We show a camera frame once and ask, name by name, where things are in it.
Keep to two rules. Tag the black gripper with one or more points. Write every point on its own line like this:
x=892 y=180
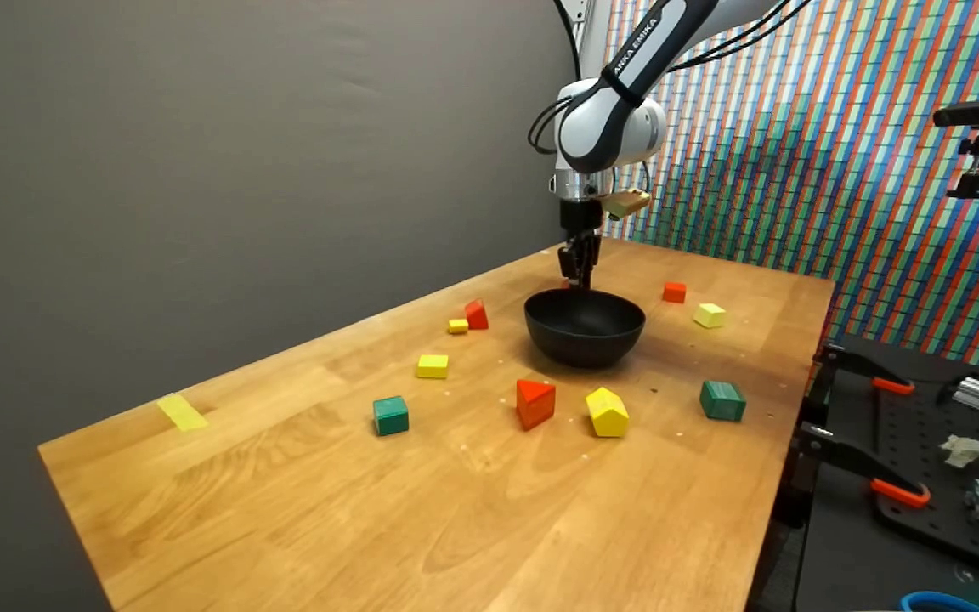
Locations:
x=579 y=254

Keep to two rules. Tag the orange-red block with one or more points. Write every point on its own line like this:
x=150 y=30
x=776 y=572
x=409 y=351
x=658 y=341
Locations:
x=673 y=291

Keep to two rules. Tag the small red block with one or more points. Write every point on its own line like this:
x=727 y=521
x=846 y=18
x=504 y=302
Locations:
x=476 y=319

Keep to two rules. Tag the small yellow block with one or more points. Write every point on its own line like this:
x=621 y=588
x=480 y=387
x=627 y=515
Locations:
x=455 y=327

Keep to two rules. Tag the large red block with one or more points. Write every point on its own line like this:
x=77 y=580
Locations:
x=534 y=402

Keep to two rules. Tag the small green block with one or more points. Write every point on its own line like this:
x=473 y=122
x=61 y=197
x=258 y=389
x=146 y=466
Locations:
x=392 y=415

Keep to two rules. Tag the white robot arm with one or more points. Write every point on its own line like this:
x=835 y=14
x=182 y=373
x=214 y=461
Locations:
x=610 y=118

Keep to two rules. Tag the black bowl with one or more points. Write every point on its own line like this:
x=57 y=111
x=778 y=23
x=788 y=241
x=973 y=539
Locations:
x=583 y=327

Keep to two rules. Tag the pale yellow block far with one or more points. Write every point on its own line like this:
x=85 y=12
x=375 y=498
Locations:
x=709 y=313

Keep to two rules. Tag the large yellow block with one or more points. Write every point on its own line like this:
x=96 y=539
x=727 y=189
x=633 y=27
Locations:
x=607 y=414

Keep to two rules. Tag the large green block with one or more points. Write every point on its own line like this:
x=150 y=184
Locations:
x=723 y=402

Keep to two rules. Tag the black perforated side table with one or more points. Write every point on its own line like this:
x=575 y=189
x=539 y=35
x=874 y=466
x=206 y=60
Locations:
x=835 y=547

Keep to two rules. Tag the black clamp orange handle far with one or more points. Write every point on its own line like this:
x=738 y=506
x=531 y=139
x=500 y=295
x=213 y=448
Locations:
x=836 y=359

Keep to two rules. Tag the black clamp orange handle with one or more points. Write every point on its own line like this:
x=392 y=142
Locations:
x=882 y=482
x=836 y=359

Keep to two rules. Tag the black clamp orange handle near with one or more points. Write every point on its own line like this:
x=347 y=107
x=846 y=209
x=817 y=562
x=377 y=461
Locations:
x=882 y=482

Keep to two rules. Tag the blue scissors handle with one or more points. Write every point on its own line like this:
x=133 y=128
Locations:
x=934 y=605

